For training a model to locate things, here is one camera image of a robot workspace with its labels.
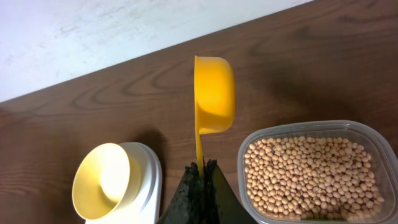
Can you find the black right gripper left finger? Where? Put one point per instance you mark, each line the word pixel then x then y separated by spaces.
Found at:
pixel 186 204

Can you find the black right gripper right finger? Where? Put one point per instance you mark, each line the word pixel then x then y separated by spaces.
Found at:
pixel 221 204

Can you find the yellow measuring scoop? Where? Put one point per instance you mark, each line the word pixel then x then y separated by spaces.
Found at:
pixel 214 100

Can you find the white kitchen scale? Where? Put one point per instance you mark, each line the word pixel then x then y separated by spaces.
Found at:
pixel 146 205

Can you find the yellow bowl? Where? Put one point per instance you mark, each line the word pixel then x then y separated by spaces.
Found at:
pixel 107 180

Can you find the soybeans in container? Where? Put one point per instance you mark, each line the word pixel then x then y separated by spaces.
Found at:
pixel 311 178

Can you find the clear plastic container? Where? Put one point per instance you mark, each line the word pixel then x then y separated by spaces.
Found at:
pixel 383 164

